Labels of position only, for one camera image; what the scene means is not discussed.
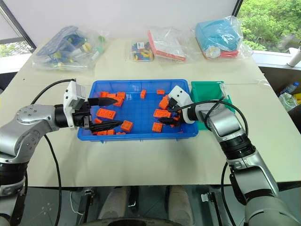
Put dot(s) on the long orange toy block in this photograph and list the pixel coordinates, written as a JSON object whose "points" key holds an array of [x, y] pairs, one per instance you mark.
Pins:
{"points": [[162, 113], [106, 113]]}

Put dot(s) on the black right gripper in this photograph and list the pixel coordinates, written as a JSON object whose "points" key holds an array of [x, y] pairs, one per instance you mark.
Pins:
{"points": [[173, 104]]}

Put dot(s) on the white cylinder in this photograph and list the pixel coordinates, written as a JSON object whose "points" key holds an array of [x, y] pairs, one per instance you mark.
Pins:
{"points": [[295, 57]]}

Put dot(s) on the blue plastic bin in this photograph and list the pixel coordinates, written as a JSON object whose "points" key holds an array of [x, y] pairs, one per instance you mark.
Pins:
{"points": [[138, 110]]}

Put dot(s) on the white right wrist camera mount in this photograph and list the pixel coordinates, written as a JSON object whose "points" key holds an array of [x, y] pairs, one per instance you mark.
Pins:
{"points": [[181, 95]]}

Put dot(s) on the small bag blue yellow pieces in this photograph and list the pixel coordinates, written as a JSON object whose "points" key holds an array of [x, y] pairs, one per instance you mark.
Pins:
{"points": [[141, 51]]}

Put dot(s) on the metal table clamp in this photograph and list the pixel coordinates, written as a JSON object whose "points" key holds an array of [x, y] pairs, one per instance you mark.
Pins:
{"points": [[88, 191], [206, 197]]}

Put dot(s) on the green plastic bin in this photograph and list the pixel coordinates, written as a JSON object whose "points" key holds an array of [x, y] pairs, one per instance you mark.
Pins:
{"points": [[204, 91]]}

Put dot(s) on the white label in green bin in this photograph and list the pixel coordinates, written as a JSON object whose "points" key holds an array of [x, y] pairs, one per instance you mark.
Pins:
{"points": [[223, 89]]}

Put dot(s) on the plastic bag with teal item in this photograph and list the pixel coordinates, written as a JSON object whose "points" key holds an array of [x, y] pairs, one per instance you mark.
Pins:
{"points": [[218, 35]]}

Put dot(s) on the plastic bag with pink tray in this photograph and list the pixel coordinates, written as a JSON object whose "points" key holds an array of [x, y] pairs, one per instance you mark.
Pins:
{"points": [[168, 46]]}

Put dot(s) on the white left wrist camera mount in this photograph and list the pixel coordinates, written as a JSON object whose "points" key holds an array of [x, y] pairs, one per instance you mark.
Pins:
{"points": [[70, 99]]}

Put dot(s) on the pale rounded leg shape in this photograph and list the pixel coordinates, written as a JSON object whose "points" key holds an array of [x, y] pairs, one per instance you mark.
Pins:
{"points": [[115, 202], [179, 202]]}

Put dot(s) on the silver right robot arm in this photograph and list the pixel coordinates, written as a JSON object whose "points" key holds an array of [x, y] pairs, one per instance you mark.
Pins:
{"points": [[228, 124]]}

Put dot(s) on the plastic bag of coloured toys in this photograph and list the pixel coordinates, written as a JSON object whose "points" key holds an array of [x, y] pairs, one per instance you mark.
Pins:
{"points": [[68, 49]]}

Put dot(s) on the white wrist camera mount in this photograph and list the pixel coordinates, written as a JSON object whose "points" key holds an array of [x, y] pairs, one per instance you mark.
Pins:
{"points": [[181, 95], [70, 99]]}

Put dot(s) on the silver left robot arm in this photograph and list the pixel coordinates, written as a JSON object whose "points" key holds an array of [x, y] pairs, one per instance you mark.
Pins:
{"points": [[28, 122]]}

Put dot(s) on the black window frame bar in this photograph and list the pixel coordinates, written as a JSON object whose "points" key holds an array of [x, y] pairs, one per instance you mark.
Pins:
{"points": [[237, 7], [18, 26]]}

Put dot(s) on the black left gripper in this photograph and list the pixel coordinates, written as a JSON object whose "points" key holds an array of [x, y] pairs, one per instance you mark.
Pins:
{"points": [[81, 118]]}

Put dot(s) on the clear plastic water bottle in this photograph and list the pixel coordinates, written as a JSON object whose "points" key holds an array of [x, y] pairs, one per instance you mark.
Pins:
{"points": [[290, 93]]}

